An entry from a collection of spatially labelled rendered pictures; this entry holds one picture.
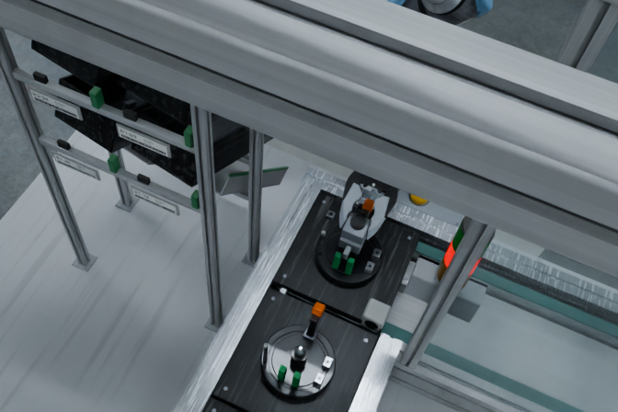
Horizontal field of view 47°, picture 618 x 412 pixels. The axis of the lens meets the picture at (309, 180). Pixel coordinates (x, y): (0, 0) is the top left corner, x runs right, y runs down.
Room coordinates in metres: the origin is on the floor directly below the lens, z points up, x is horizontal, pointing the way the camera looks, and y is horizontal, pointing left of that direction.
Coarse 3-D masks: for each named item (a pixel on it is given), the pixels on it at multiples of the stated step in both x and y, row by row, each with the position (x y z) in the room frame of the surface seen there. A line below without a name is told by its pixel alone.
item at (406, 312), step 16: (416, 256) 0.76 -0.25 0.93; (432, 256) 0.76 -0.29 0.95; (400, 304) 0.65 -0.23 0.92; (416, 304) 0.65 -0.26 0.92; (352, 320) 0.58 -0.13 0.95; (400, 320) 0.61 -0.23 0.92; (416, 320) 0.62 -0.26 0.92; (400, 336) 0.56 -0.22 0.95; (400, 352) 0.53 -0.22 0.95; (400, 368) 0.50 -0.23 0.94; (416, 368) 0.50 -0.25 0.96; (400, 384) 0.50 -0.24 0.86; (416, 384) 0.49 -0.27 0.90; (432, 384) 0.48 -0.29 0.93; (448, 384) 0.47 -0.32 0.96; (448, 400) 0.47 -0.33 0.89; (464, 400) 0.46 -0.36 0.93; (480, 400) 0.45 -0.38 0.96; (496, 400) 0.46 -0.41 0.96
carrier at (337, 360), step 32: (256, 320) 0.54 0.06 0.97; (288, 320) 0.55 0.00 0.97; (320, 320) 0.56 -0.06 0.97; (256, 352) 0.48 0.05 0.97; (288, 352) 0.48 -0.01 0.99; (320, 352) 0.49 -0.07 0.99; (352, 352) 0.51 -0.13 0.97; (224, 384) 0.41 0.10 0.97; (256, 384) 0.42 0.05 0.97; (288, 384) 0.42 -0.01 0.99; (320, 384) 0.42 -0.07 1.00; (352, 384) 0.44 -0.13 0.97
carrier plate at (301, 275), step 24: (312, 216) 0.80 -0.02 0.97; (336, 216) 0.81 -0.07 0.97; (312, 240) 0.74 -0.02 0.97; (384, 240) 0.76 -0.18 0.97; (408, 240) 0.77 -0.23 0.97; (288, 264) 0.68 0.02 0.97; (312, 264) 0.68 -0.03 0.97; (384, 264) 0.71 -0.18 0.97; (408, 264) 0.72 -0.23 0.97; (288, 288) 0.62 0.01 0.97; (312, 288) 0.63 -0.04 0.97; (336, 288) 0.64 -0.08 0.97; (360, 288) 0.64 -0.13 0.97; (384, 288) 0.65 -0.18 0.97; (336, 312) 0.59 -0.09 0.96; (360, 312) 0.59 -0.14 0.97
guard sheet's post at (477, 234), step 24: (600, 0) 0.50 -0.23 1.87; (576, 24) 0.51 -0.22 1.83; (600, 24) 0.50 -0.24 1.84; (576, 48) 0.50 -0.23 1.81; (600, 48) 0.49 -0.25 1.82; (480, 240) 0.50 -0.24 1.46; (456, 264) 0.50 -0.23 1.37; (456, 288) 0.50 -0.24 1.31; (432, 312) 0.50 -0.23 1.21; (432, 336) 0.49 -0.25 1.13; (408, 360) 0.51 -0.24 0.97
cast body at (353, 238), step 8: (352, 216) 0.72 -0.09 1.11; (360, 216) 0.72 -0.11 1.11; (352, 224) 0.70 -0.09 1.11; (360, 224) 0.71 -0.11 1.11; (368, 224) 0.71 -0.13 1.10; (344, 232) 0.69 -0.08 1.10; (352, 232) 0.69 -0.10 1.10; (360, 232) 0.70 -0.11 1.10; (344, 240) 0.69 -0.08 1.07; (352, 240) 0.69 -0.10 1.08; (360, 240) 0.68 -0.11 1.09; (344, 248) 0.69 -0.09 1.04; (352, 248) 0.68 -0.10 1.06; (360, 248) 0.69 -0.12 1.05; (344, 256) 0.67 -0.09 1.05
